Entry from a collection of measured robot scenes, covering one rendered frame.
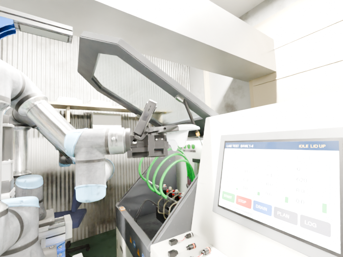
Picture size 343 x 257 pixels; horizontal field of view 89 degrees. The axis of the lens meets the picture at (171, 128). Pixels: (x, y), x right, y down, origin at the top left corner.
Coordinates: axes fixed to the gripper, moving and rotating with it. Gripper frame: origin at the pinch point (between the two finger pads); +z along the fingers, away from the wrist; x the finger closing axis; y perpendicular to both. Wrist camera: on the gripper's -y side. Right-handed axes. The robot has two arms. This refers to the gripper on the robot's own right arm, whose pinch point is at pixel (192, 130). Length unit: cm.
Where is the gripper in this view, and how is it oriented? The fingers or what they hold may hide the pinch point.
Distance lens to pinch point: 54.5
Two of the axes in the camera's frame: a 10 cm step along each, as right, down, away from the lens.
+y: 0.7, 9.8, -2.0
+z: 9.9, -0.3, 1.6
